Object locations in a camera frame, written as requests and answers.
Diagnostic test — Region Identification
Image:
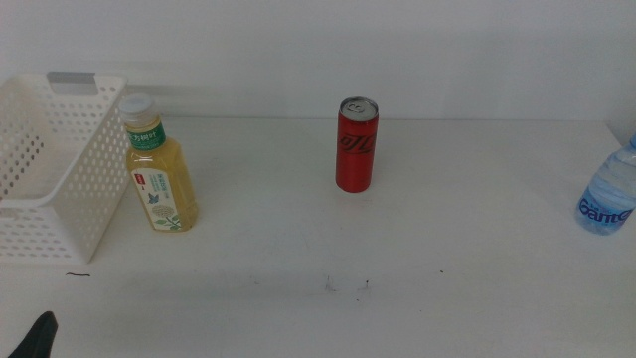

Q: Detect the white perforated plastic basket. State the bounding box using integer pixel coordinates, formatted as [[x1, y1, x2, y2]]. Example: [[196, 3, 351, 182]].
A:
[[0, 72, 129, 266]]

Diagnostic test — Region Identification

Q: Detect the yellow tea bottle white cap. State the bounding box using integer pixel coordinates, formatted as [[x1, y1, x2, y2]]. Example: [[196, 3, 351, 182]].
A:
[[117, 92, 200, 234]]

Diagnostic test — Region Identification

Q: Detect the red cola can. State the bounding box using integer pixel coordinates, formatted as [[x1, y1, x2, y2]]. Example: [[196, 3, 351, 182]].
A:
[[335, 95, 380, 194]]

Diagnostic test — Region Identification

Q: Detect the clear water bottle blue label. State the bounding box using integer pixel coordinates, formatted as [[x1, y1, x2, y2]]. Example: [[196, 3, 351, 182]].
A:
[[574, 132, 636, 237]]

